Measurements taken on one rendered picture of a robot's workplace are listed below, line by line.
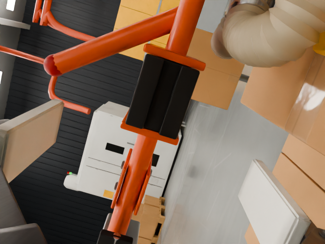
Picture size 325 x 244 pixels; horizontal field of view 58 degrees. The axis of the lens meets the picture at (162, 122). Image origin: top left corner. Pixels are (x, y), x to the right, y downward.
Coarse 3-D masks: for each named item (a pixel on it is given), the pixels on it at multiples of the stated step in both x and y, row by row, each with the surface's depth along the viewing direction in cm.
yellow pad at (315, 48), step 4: (324, 32) 24; (320, 36) 25; (324, 36) 24; (320, 40) 24; (324, 40) 24; (316, 44) 25; (320, 44) 24; (324, 44) 24; (316, 48) 25; (320, 48) 24; (324, 48) 24; (316, 52) 25; (320, 52) 25; (324, 52) 24
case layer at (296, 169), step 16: (288, 144) 110; (304, 144) 100; (288, 160) 107; (304, 160) 97; (320, 160) 89; (288, 176) 104; (304, 176) 94; (320, 176) 86; (288, 192) 101; (304, 192) 92; (320, 192) 84; (304, 208) 89; (320, 208) 82; (320, 224) 80; (256, 240) 112
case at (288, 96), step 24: (312, 48) 29; (264, 72) 41; (288, 72) 33; (312, 72) 28; (264, 96) 38; (288, 96) 31; (312, 96) 27; (288, 120) 30; (312, 120) 26; (312, 144) 25
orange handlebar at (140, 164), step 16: (192, 0) 26; (176, 16) 27; (192, 16) 27; (176, 32) 27; (192, 32) 27; (176, 48) 27; (144, 144) 30; (128, 160) 33; (144, 160) 30; (128, 176) 31; (144, 176) 31; (128, 192) 31; (144, 192) 31; (112, 208) 32; (128, 208) 32; (112, 224) 33; (128, 224) 33
